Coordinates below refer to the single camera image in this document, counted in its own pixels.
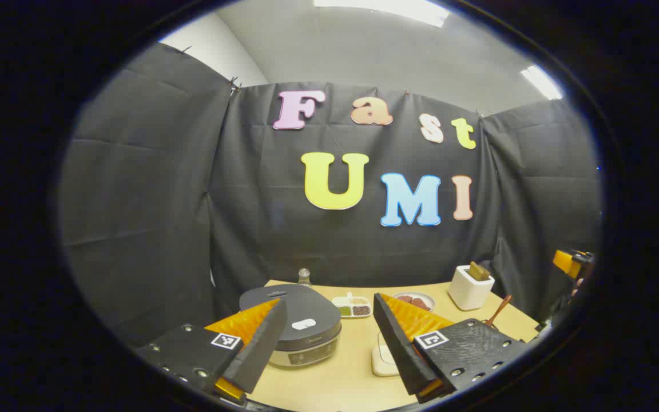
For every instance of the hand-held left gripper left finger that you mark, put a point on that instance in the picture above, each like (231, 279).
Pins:
(261, 349)

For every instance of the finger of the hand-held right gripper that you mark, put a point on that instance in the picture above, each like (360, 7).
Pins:
(567, 262)

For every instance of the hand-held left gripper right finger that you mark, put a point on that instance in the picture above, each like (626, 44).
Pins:
(401, 349)

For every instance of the clear plastic rice box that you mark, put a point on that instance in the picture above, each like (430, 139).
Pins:
(384, 360)

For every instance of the grey rice cooker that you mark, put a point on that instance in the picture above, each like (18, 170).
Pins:
(301, 312)

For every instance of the brown wooden spoon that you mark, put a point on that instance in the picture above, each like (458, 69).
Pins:
(500, 309)

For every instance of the red meat piece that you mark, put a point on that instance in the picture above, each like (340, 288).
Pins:
(405, 299)
(420, 303)

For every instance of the white round plate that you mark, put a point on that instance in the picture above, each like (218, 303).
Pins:
(425, 297)

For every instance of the white divided bean dish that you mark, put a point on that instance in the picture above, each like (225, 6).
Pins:
(352, 309)

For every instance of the small glass bottle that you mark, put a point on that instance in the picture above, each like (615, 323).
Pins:
(305, 278)

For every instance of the white toaster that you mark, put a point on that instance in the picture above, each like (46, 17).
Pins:
(467, 294)

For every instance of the brown toast slice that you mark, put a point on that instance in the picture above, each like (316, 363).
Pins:
(478, 272)

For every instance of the ceiling light panel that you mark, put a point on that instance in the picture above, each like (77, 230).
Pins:
(541, 82)

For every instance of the black backdrop cloth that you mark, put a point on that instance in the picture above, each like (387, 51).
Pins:
(152, 189)

